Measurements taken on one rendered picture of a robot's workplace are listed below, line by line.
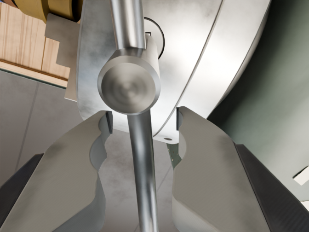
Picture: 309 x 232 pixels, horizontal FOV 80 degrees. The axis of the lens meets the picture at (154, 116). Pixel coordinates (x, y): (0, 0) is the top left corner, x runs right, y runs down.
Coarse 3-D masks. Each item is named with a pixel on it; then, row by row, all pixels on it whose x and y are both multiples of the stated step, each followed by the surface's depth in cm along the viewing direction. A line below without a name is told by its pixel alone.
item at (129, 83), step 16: (128, 48) 7; (112, 64) 6; (128, 64) 6; (144, 64) 6; (112, 80) 6; (128, 80) 6; (144, 80) 6; (112, 96) 6; (128, 96) 6; (144, 96) 6; (128, 112) 7
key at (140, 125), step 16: (112, 0) 6; (128, 0) 6; (112, 16) 7; (128, 16) 6; (128, 32) 7; (144, 32) 7; (144, 48) 7; (144, 112) 9; (144, 128) 9; (144, 144) 10; (144, 160) 10; (144, 176) 10; (144, 192) 11; (144, 208) 11; (144, 224) 11
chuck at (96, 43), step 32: (96, 0) 12; (160, 0) 12; (192, 0) 13; (96, 32) 13; (192, 32) 13; (96, 64) 15; (160, 64) 14; (192, 64) 14; (96, 96) 17; (160, 96) 16; (128, 128) 22
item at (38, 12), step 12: (0, 0) 24; (12, 0) 23; (24, 0) 22; (36, 0) 22; (48, 0) 23; (60, 0) 23; (72, 0) 28; (24, 12) 24; (36, 12) 24; (48, 12) 24; (60, 12) 24; (72, 12) 24
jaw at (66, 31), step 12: (48, 24) 24; (60, 24) 24; (72, 24) 25; (48, 36) 25; (60, 36) 25; (72, 36) 25; (60, 48) 25; (72, 48) 25; (60, 60) 26; (72, 60) 26; (72, 72) 26; (72, 84) 27; (72, 96) 27
